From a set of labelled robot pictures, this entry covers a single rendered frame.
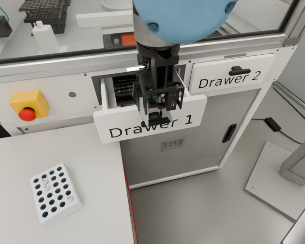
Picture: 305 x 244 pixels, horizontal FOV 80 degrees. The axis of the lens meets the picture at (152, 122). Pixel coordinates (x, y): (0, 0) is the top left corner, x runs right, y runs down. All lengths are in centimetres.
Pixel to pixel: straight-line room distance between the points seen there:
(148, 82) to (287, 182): 139
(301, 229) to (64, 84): 70
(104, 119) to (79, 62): 18
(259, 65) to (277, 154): 105
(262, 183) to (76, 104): 128
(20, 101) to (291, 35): 84
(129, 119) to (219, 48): 36
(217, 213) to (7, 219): 109
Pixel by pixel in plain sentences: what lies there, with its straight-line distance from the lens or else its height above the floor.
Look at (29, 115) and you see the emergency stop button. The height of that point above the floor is 88.
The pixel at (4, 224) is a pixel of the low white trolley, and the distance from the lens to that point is 60.
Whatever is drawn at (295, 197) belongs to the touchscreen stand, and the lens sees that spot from 157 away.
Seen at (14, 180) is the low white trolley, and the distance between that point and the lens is 64.
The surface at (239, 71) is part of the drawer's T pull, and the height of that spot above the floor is 91.
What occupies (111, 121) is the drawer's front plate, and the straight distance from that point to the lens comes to 46.
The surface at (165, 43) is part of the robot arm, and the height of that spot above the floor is 112.
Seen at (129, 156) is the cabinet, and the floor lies 45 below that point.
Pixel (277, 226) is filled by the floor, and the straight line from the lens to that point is 147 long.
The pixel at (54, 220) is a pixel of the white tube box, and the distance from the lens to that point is 52.
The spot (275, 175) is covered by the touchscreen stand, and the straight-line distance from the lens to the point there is 158.
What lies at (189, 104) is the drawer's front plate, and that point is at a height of 92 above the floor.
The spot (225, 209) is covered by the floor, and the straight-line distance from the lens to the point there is 137.
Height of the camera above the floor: 124
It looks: 48 degrees down
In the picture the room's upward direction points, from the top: straight up
